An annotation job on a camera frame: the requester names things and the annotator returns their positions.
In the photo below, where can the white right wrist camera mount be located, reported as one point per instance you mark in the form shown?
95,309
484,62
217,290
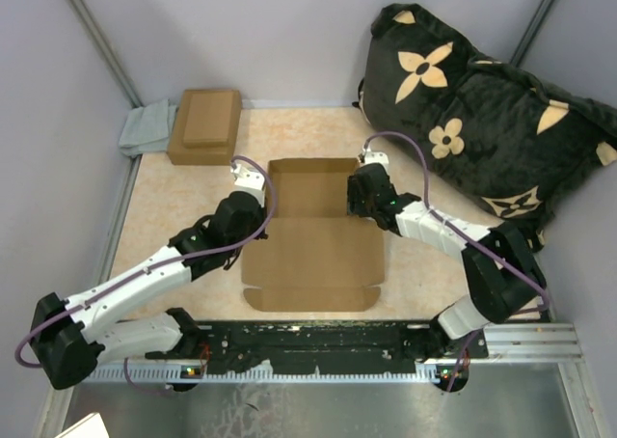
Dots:
374,157

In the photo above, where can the brown cardboard box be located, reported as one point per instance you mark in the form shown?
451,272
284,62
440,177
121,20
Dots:
316,258

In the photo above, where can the aluminium frame rail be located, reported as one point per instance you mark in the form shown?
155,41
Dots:
516,341

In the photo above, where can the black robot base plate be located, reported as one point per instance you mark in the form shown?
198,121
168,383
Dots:
335,346

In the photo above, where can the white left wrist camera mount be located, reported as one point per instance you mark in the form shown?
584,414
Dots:
249,181

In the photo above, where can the large folded cardboard box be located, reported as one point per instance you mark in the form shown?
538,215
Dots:
180,155

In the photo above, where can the white slotted cable duct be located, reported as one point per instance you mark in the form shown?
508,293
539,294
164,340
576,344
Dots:
179,373

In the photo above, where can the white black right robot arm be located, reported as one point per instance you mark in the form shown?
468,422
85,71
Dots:
501,272

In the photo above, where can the white paper sheet corner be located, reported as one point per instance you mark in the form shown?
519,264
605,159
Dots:
91,426

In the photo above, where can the left aluminium corner post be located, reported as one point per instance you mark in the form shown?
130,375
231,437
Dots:
105,51

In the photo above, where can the grey folded cloth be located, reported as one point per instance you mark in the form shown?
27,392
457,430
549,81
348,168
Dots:
148,129

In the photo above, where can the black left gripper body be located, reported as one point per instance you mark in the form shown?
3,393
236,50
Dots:
257,223

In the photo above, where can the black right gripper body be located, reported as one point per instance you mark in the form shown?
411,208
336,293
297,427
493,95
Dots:
359,205

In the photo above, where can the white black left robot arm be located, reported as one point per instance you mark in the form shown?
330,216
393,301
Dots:
71,337

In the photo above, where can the right aluminium corner post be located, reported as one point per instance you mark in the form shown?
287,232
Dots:
531,32

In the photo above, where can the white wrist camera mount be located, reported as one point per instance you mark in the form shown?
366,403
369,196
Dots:
374,157
249,181

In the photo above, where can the black floral plush pillow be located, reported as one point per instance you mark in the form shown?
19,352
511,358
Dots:
513,144

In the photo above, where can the aluminium corner post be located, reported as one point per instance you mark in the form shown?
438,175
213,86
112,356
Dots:
105,51
531,32

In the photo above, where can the small folded cardboard box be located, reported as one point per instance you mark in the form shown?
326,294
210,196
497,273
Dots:
208,120

